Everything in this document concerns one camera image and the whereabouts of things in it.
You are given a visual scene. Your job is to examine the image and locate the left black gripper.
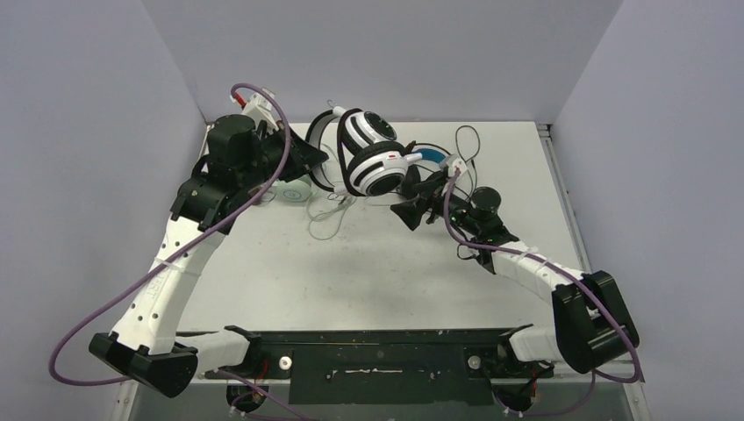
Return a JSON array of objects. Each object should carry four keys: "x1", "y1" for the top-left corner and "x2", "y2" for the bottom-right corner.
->
[{"x1": 237, "y1": 119, "x2": 328, "y2": 192}]

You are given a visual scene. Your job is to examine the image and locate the white black headphones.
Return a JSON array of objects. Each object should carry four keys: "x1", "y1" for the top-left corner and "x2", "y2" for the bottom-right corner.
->
[{"x1": 305, "y1": 106, "x2": 420, "y2": 197}]

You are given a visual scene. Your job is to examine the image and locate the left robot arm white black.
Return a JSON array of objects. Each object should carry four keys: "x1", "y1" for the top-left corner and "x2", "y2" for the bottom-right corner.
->
[{"x1": 89, "y1": 114, "x2": 328, "y2": 397}]

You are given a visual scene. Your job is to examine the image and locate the mint green headphones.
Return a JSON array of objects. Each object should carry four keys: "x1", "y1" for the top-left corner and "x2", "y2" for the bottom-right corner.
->
[{"x1": 272, "y1": 176, "x2": 313, "y2": 203}]

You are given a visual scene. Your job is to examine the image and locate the black blue headphones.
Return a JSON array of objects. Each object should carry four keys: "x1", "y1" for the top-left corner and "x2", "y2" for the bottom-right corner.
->
[{"x1": 404, "y1": 142, "x2": 462, "y2": 182}]

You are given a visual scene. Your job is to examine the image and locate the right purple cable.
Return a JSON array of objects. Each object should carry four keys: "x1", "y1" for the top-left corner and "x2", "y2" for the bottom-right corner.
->
[{"x1": 442, "y1": 168, "x2": 643, "y2": 419}]

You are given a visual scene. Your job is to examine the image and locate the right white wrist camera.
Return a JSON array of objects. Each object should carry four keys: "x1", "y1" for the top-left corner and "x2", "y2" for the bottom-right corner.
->
[{"x1": 439, "y1": 155, "x2": 469, "y2": 179}]

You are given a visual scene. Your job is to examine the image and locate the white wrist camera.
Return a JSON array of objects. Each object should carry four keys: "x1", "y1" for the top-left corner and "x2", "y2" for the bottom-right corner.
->
[
  {"x1": 240, "y1": 92, "x2": 278, "y2": 131},
  {"x1": 439, "y1": 155, "x2": 469, "y2": 179}
]

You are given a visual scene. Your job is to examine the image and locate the mint green headphone cable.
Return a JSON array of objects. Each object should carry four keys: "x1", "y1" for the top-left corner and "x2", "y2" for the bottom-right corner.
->
[{"x1": 304, "y1": 191, "x2": 355, "y2": 242}]

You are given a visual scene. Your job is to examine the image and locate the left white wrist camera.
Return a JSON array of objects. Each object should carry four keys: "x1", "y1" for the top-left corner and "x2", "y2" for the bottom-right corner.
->
[{"x1": 240, "y1": 92, "x2": 278, "y2": 131}]

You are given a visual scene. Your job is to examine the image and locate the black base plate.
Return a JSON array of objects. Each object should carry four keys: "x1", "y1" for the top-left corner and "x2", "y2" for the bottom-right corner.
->
[{"x1": 227, "y1": 328, "x2": 553, "y2": 406}]

